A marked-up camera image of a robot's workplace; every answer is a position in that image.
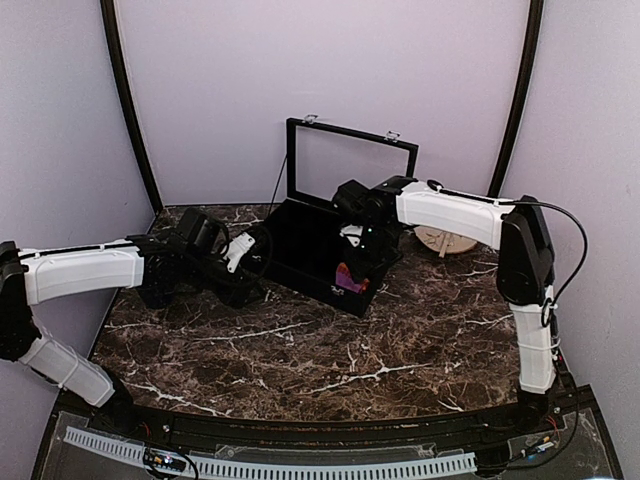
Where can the black left frame post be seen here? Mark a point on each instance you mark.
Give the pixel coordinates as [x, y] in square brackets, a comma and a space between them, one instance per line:
[120, 74]

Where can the black frame post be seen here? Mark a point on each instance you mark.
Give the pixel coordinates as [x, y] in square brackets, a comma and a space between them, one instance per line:
[521, 89]
[120, 74]

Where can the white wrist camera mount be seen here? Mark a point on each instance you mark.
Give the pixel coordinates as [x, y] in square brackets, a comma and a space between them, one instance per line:
[352, 233]
[237, 248]

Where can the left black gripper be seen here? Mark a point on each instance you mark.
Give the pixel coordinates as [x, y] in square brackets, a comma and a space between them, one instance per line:
[236, 292]

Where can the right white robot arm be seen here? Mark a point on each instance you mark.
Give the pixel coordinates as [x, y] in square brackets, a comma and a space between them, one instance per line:
[516, 229]

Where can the white slotted cable duct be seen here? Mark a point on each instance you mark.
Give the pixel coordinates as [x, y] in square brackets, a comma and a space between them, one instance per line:
[234, 462]

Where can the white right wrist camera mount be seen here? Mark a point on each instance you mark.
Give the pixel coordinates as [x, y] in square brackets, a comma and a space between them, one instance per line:
[352, 233]

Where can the black display case box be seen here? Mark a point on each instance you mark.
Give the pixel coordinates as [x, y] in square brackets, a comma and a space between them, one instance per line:
[305, 228]

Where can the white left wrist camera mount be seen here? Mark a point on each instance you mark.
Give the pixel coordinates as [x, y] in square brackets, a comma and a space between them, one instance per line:
[237, 248]

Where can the purple orange striped sock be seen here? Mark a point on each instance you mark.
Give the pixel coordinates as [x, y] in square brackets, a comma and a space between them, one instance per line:
[351, 281]

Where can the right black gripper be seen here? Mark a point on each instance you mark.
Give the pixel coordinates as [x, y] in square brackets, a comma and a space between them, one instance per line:
[359, 266]

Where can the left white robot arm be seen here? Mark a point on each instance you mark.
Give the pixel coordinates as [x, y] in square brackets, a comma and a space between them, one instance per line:
[198, 252]

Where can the black right frame post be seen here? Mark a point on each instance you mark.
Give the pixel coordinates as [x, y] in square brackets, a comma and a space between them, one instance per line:
[521, 89]

